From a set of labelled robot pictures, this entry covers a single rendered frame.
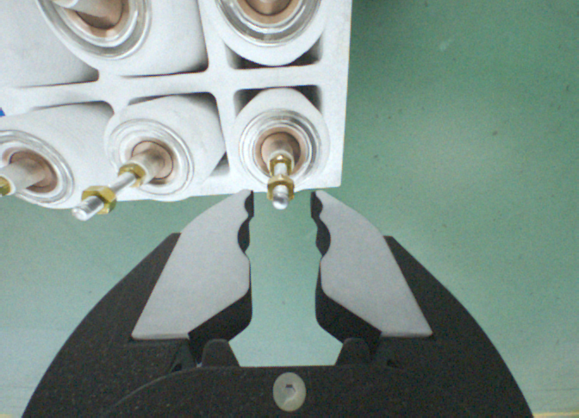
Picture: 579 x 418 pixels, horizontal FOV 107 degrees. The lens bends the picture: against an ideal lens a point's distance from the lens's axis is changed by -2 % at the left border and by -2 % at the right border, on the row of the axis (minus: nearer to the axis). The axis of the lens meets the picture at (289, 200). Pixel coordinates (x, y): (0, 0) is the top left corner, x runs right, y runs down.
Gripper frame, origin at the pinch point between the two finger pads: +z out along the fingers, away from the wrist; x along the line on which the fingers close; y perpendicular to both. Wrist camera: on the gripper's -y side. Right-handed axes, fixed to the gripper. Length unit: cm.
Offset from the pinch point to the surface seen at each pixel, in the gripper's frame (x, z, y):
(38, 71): -21.6, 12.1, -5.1
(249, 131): -2.8, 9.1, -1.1
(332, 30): 4.7, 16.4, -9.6
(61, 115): -21.9, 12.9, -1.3
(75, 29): -14.8, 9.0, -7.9
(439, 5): 25.0, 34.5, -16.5
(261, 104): -1.8, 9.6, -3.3
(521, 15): 40, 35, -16
